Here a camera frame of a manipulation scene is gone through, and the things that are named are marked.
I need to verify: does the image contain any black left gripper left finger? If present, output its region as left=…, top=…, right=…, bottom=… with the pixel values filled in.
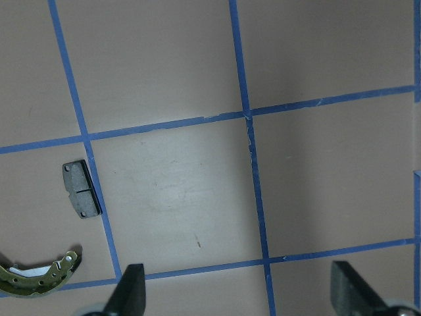
left=103, top=263, right=146, bottom=316

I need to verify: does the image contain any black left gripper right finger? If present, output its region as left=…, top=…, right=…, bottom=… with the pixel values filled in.
left=330, top=261, right=395, bottom=315

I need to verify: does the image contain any olive metal brake shoe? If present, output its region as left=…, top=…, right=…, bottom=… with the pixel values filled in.
left=1, top=245, right=83, bottom=299

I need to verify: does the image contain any grey brake pad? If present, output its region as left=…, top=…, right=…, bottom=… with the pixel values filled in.
left=62, top=159, right=102, bottom=220

